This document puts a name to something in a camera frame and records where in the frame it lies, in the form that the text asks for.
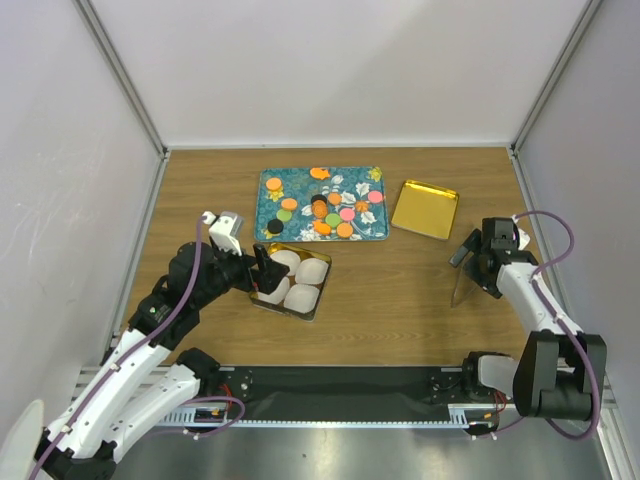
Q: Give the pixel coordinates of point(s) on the pink round cookie lower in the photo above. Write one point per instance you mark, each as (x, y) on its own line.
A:
(347, 214)

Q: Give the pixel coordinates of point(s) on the white paper cup bottom-left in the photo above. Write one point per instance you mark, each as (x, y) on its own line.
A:
(278, 295)

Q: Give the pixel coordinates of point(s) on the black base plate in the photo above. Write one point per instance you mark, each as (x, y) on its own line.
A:
(351, 394)

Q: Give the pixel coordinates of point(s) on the teal floral serving tray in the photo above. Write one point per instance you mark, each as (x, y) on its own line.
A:
(353, 183)

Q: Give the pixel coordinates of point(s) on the white cable duct left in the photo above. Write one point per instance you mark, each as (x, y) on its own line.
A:
(197, 416)

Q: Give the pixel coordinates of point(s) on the orange round cookie centre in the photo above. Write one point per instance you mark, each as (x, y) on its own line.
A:
(334, 198)

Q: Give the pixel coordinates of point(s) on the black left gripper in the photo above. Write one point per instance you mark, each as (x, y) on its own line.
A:
(268, 272)

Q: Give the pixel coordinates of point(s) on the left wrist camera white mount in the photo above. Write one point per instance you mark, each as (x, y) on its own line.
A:
(223, 230)

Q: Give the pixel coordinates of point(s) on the orange round cookie bottom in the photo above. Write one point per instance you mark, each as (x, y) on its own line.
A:
(344, 230)

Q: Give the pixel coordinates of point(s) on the orange fish cookie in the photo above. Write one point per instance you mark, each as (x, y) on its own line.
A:
(320, 173)
(322, 228)

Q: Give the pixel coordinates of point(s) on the black round cookie centre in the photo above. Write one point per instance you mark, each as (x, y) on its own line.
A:
(319, 198)

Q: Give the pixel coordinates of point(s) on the orange waffle cookie centre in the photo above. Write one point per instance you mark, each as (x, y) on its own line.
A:
(319, 209)

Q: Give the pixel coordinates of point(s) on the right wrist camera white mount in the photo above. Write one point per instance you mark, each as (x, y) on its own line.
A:
(522, 237)

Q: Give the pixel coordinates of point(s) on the pink round cookie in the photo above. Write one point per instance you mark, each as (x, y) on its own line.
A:
(375, 197)
(347, 214)

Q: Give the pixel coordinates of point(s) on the black round cookie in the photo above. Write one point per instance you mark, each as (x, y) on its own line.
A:
(319, 198)
(275, 226)

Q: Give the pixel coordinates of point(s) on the green round cookie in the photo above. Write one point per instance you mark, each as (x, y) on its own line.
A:
(333, 220)
(284, 215)

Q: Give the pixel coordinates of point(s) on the white paper cup bottom-right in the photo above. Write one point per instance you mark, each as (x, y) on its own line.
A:
(301, 298)

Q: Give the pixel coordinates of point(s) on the white paper cup top-left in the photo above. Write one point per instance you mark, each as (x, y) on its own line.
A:
(288, 258)

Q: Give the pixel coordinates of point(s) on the gold tin lid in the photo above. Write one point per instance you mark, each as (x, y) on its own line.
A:
(426, 209)

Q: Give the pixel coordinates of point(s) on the orange round cookie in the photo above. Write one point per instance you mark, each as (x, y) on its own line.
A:
(334, 198)
(273, 184)
(344, 230)
(289, 204)

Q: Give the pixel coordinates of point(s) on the metal tongs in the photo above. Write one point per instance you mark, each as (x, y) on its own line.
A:
(464, 285)

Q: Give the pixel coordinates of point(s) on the white paper cup top-right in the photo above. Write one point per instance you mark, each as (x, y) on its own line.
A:
(312, 271)

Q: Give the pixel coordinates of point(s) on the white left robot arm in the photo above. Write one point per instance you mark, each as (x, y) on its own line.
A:
(91, 437)

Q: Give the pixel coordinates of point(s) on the aluminium frame post left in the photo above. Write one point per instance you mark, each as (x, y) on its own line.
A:
(99, 34)

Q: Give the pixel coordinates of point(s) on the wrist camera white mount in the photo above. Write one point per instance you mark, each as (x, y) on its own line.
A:
(522, 237)
(223, 230)

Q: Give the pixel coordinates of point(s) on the white cable duct right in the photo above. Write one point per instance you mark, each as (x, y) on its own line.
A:
(467, 414)

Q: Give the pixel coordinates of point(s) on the aluminium frame post right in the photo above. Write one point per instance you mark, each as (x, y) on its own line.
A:
(566, 53)

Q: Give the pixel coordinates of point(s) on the orange fish cookie top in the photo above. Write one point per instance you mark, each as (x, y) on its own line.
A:
(320, 173)

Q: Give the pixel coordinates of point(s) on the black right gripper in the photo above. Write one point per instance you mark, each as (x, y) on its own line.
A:
(473, 243)

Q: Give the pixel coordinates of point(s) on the orange fish cookie bottom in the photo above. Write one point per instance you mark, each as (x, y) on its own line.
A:
(322, 228)

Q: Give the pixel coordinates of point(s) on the aluminium frame post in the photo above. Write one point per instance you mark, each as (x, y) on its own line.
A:
(566, 53)
(99, 34)

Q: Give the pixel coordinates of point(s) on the black round cookie left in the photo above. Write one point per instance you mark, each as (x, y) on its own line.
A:
(275, 226)

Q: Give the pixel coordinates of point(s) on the white cable duct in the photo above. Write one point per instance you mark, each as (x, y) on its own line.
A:
(467, 414)
(197, 416)

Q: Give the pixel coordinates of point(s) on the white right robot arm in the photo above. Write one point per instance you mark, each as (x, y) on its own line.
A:
(560, 373)

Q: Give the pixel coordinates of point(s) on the orange round cookie top-left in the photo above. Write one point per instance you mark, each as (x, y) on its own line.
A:
(273, 184)

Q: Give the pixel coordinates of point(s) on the gold cookie tin box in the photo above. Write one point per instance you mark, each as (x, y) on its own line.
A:
(279, 308)

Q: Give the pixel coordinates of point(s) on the pink round cookie right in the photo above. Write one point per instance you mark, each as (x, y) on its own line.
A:
(375, 197)

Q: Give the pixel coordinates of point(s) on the orange round cookie left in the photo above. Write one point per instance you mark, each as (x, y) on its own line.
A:
(289, 204)

